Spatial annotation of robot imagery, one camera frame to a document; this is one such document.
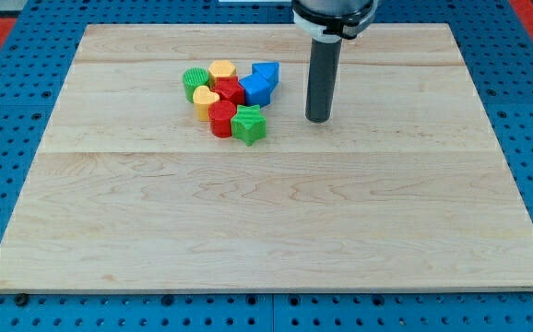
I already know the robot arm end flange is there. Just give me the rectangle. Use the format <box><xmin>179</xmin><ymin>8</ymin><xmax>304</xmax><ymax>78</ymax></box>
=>
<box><xmin>291</xmin><ymin>0</ymin><xmax>381</xmax><ymax>43</ymax></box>

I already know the blue cube block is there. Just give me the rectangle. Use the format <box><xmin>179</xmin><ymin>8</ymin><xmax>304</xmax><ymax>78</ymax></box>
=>
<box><xmin>239</xmin><ymin>74</ymin><xmax>271</xmax><ymax>107</ymax></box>

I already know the green star block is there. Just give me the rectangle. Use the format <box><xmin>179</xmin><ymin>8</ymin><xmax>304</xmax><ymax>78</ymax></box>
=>
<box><xmin>231</xmin><ymin>105</ymin><xmax>267</xmax><ymax>146</ymax></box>

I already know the red cylinder block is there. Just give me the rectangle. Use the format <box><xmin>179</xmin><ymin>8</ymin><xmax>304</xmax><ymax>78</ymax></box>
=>
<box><xmin>208</xmin><ymin>101</ymin><xmax>237</xmax><ymax>138</ymax></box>

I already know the red star-shaped block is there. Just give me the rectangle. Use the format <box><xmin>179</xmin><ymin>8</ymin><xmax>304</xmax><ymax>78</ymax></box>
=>
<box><xmin>212</xmin><ymin>77</ymin><xmax>245</xmax><ymax>105</ymax></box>

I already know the blue triangular block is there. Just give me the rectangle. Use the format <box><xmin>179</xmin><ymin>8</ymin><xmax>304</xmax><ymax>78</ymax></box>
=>
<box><xmin>252</xmin><ymin>62</ymin><xmax>279</xmax><ymax>91</ymax></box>

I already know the yellow heart block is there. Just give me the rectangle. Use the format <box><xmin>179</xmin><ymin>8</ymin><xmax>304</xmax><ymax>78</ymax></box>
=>
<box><xmin>193</xmin><ymin>85</ymin><xmax>220</xmax><ymax>122</ymax></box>

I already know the yellow hexagon block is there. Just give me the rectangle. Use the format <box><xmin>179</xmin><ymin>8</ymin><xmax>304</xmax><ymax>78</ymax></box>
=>
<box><xmin>207</xmin><ymin>60</ymin><xmax>237</xmax><ymax>87</ymax></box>

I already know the green cylinder block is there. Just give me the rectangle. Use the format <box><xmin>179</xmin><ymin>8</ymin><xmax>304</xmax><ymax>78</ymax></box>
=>
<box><xmin>182</xmin><ymin>67</ymin><xmax>209</xmax><ymax>103</ymax></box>

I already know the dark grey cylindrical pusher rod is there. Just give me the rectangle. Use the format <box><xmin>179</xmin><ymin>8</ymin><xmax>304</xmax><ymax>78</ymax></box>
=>
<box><xmin>305</xmin><ymin>40</ymin><xmax>342</xmax><ymax>123</ymax></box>

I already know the light wooden board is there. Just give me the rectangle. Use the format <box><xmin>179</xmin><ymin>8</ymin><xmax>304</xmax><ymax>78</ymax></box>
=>
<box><xmin>0</xmin><ymin>24</ymin><xmax>533</xmax><ymax>294</ymax></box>

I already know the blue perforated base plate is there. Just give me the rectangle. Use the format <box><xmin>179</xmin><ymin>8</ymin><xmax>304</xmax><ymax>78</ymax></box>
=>
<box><xmin>0</xmin><ymin>0</ymin><xmax>533</xmax><ymax>331</ymax></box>

